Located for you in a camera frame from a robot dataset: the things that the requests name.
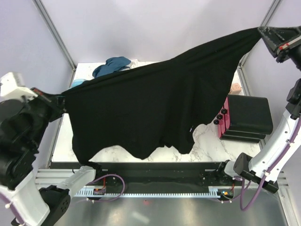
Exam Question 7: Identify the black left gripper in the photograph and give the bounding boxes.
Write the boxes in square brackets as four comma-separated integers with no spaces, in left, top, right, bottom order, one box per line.
[22,85,67,148]

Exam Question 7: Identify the blue t shirt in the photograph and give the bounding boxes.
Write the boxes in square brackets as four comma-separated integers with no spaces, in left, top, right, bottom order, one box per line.
[92,56,131,78]

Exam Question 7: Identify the black and pink drawer box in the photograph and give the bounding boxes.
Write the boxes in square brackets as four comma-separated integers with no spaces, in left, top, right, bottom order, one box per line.
[213,95,273,143]

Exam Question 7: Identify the black t shirt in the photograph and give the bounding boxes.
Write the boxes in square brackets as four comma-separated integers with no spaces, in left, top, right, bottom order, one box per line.
[63,28,261,163]

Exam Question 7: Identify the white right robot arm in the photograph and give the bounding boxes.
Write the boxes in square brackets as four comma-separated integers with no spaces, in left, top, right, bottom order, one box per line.
[215,26,301,194]

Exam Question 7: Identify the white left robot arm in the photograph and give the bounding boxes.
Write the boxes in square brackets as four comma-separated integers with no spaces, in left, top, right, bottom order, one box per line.
[0,87,103,226]

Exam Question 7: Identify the pink foam cube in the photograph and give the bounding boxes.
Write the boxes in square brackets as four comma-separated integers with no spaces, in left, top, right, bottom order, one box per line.
[229,83,242,95]

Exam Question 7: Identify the white t shirt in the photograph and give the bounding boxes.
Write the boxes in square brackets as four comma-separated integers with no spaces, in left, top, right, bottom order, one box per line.
[127,59,141,69]

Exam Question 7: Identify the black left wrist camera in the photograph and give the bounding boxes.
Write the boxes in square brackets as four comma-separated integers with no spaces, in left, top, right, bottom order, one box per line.
[0,72,38,102]

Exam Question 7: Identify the light blue ring toy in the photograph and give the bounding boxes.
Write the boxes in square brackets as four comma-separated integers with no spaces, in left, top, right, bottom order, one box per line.
[70,79,86,88]

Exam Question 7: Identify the aluminium frame rail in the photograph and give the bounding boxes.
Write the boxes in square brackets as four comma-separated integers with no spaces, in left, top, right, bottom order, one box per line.
[32,168,289,188]

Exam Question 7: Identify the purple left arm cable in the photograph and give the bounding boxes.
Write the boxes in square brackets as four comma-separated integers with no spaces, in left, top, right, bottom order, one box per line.
[0,173,125,226]

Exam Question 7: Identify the white slotted cable duct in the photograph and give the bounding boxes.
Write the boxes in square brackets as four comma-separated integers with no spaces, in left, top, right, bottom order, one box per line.
[75,187,233,198]

